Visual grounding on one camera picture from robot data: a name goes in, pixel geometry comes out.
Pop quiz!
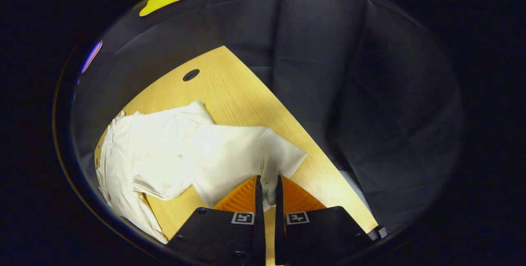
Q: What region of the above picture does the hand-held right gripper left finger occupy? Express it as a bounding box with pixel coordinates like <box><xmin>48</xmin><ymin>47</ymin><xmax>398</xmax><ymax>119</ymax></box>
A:
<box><xmin>166</xmin><ymin>175</ymin><xmax>267</xmax><ymax>266</ymax></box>

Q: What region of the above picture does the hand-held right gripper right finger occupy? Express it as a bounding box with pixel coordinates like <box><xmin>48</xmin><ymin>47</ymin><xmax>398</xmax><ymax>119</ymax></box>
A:
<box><xmin>275</xmin><ymin>175</ymin><xmax>376</xmax><ymax>266</ymax></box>

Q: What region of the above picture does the white sweatshirt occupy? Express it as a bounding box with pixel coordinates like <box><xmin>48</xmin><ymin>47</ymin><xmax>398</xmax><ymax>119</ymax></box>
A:
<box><xmin>95</xmin><ymin>101</ymin><xmax>308</xmax><ymax>244</ymax></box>

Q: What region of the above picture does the black backdrop cloth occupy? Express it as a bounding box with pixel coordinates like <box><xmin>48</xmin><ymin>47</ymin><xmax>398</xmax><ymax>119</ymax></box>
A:
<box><xmin>70</xmin><ymin>0</ymin><xmax>465</xmax><ymax>234</ymax></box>

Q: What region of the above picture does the black table edge bracket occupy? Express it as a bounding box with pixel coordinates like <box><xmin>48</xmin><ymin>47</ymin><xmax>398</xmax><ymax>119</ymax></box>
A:
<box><xmin>368</xmin><ymin>226</ymin><xmax>388</xmax><ymax>241</ymax></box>

